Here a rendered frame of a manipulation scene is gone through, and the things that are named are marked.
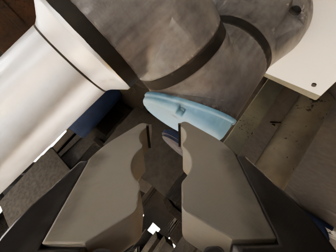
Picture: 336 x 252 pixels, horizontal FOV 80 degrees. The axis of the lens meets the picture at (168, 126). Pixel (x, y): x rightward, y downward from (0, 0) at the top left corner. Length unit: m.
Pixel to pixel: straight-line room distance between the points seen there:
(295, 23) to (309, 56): 0.09
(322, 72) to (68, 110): 0.39
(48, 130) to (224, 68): 0.19
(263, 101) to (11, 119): 0.82
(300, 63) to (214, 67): 0.23
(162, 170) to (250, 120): 1.42
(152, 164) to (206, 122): 1.96
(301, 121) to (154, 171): 1.57
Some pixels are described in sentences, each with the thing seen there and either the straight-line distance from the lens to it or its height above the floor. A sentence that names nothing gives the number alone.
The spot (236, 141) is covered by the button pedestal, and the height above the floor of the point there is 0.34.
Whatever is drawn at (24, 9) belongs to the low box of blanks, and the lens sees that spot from 1.89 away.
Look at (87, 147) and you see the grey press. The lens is 3.67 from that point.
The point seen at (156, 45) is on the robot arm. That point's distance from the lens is 0.20.
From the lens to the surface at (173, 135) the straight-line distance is 1.06.
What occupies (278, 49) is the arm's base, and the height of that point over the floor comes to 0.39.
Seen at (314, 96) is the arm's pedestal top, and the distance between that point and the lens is 0.51.
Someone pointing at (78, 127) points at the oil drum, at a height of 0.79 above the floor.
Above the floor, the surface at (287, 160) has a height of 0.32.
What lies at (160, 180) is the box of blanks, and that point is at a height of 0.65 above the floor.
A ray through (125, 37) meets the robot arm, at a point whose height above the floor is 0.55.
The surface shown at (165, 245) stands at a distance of 2.55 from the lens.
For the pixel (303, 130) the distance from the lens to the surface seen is 0.85.
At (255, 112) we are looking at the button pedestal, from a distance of 0.86.
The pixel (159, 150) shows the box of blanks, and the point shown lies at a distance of 2.20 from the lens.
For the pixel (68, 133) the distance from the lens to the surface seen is 7.25.
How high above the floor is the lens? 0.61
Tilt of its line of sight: 12 degrees down
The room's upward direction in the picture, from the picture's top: 142 degrees counter-clockwise
